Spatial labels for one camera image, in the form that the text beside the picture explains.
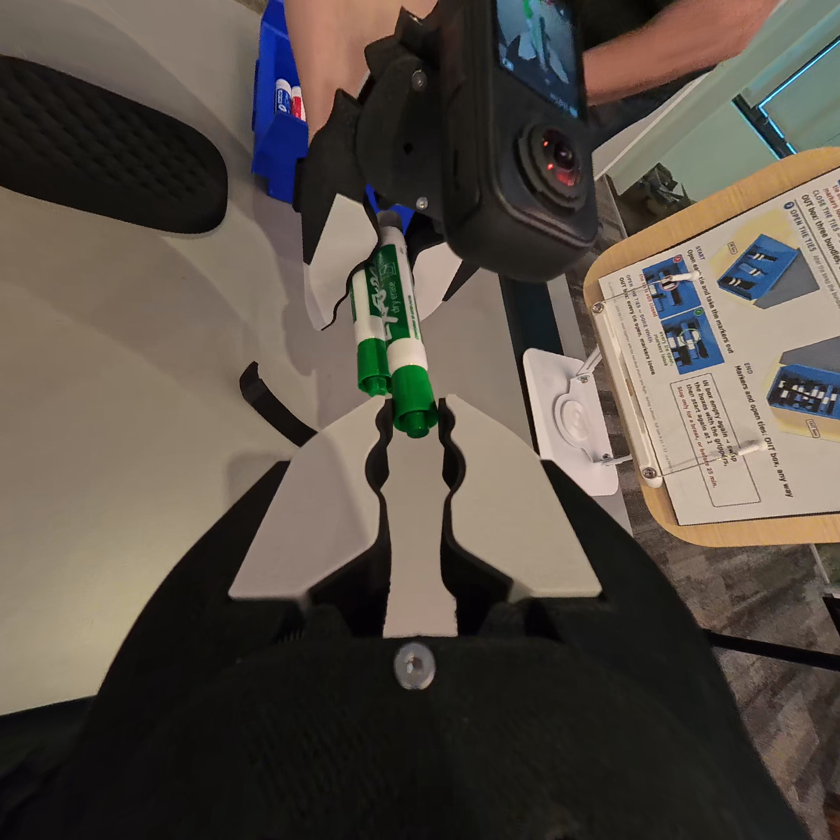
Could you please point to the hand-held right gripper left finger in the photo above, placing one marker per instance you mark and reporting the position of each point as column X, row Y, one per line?
column 308, row 512

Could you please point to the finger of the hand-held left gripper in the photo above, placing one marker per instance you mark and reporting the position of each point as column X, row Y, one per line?
column 433, row 279
column 334, row 262

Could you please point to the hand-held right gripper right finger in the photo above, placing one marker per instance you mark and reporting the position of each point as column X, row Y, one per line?
column 525, row 512

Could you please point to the green dry erase marker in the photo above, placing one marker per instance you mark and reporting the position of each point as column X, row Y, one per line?
column 367, row 315
column 400, row 315

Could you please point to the blue plastic bin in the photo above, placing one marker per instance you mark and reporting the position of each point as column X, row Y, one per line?
column 275, row 151

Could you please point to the person's left forearm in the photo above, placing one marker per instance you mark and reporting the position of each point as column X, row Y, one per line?
column 656, row 59

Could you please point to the person's left hand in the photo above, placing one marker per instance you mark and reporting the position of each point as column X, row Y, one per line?
column 334, row 46

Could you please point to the white floor plate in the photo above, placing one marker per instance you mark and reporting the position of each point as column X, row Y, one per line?
column 544, row 374

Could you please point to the white clip bar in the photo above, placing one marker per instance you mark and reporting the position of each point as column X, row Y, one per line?
column 623, row 387

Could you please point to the red label marker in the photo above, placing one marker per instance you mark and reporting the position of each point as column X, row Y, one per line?
column 298, row 103

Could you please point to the blue label marker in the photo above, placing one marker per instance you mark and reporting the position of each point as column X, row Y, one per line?
column 283, row 95

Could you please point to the wooden board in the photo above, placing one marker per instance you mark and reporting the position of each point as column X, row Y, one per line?
column 722, row 535

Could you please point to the person's black shirt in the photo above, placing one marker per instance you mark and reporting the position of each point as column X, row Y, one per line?
column 610, row 19

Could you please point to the printed instruction sheet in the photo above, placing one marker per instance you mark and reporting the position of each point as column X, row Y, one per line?
column 754, row 426

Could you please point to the frosted glass panel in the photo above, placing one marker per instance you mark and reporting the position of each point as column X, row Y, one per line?
column 722, row 131

